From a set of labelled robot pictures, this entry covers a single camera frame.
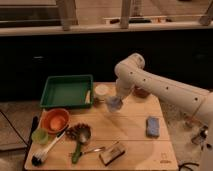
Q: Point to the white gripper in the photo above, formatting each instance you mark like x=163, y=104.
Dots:
x=123, y=88

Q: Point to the light blue towel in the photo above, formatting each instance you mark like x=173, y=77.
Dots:
x=114, y=103

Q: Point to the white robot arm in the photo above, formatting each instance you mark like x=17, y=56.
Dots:
x=194, y=100

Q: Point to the white paper cup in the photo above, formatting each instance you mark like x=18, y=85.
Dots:
x=101, y=91

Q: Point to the small green cup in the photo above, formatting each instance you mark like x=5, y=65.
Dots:
x=40, y=136

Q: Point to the brown bowl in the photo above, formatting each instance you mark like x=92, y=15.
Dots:
x=139, y=92

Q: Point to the blue sponge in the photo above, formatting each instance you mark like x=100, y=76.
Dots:
x=152, y=127

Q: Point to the green plastic tray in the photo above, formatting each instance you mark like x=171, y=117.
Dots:
x=69, y=91

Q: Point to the silver spoon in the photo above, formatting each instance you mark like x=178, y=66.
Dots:
x=90, y=151

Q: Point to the wooden block brush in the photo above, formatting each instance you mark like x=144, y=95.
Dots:
x=112, y=153

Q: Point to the orange bowl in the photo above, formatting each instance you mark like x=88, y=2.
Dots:
x=55, y=120

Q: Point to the green handled metal scoop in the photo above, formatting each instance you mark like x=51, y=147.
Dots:
x=80, y=141

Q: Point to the white handled dish brush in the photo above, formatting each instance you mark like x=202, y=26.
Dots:
x=41, y=154

